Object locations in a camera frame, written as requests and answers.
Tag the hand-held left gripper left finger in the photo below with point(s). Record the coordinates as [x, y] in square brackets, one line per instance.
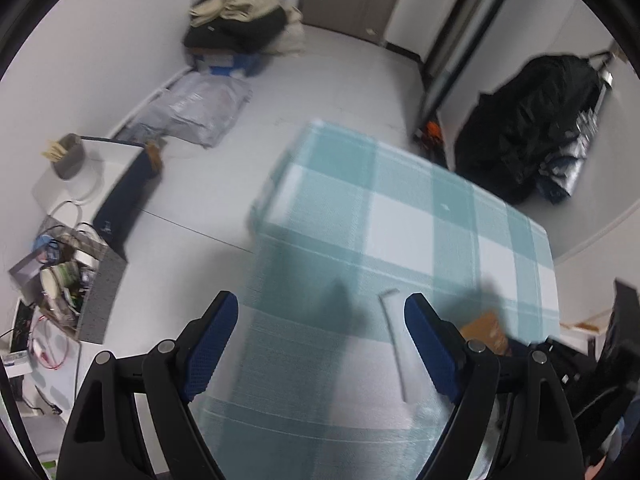
[210, 350]

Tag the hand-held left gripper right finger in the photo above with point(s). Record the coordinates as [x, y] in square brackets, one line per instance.
[435, 347]

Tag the clear plastic strip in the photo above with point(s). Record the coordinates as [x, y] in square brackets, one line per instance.
[400, 350]

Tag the grey perforated box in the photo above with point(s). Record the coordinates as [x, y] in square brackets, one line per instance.
[100, 295]

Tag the teal checked tablecloth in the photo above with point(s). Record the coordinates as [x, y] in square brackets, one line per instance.
[400, 210]

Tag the silver folding umbrella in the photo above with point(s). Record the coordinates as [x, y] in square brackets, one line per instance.
[565, 170]

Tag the paper cup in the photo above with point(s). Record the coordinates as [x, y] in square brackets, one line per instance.
[60, 280]

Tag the blue plastic item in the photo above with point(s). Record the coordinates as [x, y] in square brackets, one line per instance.
[47, 250]

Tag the white device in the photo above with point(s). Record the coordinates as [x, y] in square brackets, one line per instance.
[17, 340]

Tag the brown tag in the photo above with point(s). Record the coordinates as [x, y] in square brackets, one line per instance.
[154, 155]

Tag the white box with blue side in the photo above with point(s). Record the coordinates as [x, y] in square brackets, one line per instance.
[115, 160]

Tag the orange tool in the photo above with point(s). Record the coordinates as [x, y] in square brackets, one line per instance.
[431, 131]

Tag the black jacket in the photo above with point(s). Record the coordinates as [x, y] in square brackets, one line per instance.
[525, 125]

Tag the white grey chopstick holder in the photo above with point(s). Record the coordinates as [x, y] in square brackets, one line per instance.
[75, 165]

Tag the grey parcel bag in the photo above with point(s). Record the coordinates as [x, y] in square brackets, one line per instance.
[200, 105]

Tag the bundle of wooden chopsticks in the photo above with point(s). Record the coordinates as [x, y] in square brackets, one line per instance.
[55, 150]

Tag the blue storage box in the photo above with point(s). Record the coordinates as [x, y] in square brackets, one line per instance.
[245, 65]

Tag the dark open door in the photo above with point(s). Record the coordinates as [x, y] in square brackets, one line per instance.
[460, 35]

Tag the black clothing pile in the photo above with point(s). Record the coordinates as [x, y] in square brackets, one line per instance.
[250, 35]

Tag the beige cloth bag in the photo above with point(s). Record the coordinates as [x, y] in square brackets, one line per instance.
[292, 40]

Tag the beige clothing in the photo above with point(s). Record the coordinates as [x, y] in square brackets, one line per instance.
[245, 2]

